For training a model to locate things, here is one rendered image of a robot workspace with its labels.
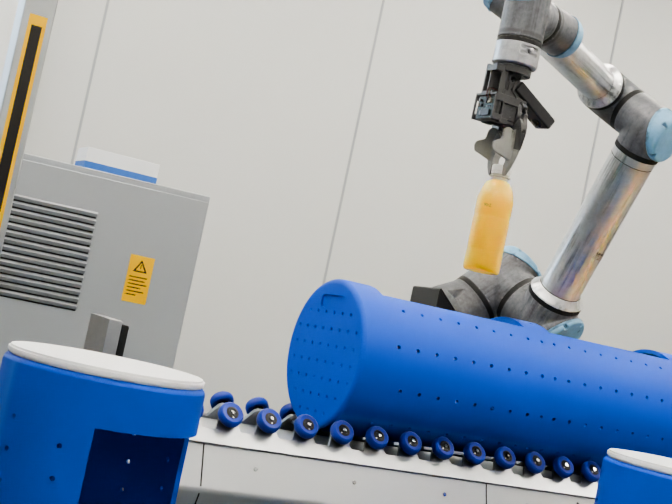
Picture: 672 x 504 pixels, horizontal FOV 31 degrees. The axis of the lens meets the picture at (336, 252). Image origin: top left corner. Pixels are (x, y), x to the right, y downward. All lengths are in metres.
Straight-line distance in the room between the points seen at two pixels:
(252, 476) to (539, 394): 0.61
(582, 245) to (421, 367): 1.00
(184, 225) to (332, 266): 1.56
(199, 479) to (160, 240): 1.80
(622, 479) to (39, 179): 2.19
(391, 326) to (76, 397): 0.77
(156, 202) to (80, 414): 2.21
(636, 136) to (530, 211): 2.64
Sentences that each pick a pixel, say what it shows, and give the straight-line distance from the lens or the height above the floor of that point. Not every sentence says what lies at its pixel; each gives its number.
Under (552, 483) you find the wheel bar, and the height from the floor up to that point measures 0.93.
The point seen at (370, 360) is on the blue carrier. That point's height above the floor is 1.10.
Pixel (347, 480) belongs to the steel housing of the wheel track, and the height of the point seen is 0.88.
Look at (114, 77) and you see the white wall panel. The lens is 5.08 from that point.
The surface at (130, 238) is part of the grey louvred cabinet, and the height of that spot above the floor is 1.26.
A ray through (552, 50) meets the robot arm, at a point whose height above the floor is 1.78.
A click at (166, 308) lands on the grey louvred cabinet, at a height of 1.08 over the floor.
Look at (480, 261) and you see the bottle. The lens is 2.37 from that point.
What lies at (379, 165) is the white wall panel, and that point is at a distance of 5.32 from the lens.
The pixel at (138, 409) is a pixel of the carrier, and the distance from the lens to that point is 1.62.
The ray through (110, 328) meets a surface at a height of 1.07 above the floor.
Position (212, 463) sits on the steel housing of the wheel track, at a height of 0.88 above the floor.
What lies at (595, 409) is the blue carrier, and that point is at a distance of 2.49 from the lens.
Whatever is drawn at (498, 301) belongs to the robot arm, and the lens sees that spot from 3.28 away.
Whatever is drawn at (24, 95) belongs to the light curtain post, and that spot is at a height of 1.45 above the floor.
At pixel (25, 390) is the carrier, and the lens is 1.65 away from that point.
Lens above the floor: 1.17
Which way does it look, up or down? 3 degrees up
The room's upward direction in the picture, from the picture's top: 12 degrees clockwise
